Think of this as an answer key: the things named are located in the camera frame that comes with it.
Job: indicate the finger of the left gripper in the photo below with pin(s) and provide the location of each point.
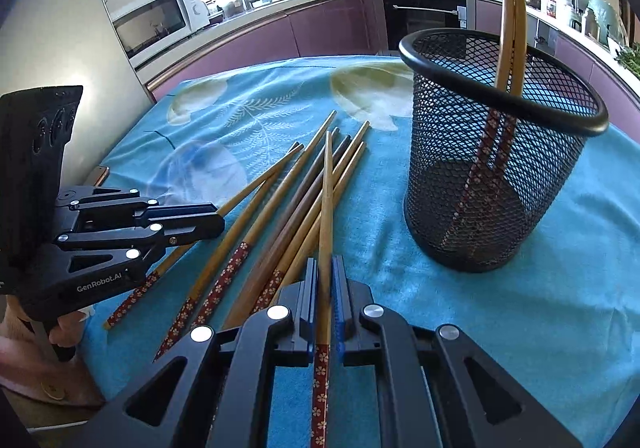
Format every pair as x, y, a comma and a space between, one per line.
180, 211
183, 230

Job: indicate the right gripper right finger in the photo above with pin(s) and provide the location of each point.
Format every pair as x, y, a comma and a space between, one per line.
435, 388

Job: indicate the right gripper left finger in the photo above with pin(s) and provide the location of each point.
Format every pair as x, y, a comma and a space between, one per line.
213, 388

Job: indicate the purple kitchen cabinets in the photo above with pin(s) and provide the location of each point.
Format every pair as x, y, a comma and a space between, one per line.
305, 28

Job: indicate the person's left hand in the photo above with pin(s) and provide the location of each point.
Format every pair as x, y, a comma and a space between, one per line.
46, 367

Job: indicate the dark brown wooden chopstick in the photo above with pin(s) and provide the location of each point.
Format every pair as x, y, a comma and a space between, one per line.
305, 217
290, 222

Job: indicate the blue floral tablecloth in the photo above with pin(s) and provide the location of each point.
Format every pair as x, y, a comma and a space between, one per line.
562, 317

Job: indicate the white microwave oven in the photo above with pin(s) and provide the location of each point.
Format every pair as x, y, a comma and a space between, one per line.
146, 28

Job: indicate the black mesh utensil holder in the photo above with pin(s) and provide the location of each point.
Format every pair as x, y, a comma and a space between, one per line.
485, 165

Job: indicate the black built-in oven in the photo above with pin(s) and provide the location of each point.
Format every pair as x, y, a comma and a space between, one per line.
404, 17

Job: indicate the bamboo chopstick in holder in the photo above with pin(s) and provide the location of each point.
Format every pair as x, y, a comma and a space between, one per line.
519, 47
506, 45

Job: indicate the green leafy vegetables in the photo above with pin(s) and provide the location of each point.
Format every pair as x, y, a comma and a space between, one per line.
629, 58

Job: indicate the green mesh food cover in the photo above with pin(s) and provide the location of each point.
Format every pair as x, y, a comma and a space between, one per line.
603, 23

